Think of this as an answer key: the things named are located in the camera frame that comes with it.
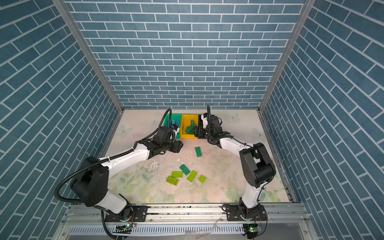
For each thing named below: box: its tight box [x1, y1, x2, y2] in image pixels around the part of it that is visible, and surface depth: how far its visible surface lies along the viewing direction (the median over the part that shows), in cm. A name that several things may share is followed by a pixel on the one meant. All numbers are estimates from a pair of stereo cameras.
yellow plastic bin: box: [180, 114, 199, 139], surface depth 110 cm
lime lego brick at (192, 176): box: [187, 170, 198, 183], surface depth 88 cm
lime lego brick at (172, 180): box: [166, 176, 179, 186], surface depth 86 cm
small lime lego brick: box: [198, 175, 207, 184], surface depth 86 cm
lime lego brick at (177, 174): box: [171, 171, 183, 178], surface depth 88 cm
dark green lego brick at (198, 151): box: [195, 146, 203, 158], surface depth 98 cm
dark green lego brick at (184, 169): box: [179, 164, 191, 176], surface depth 90 cm
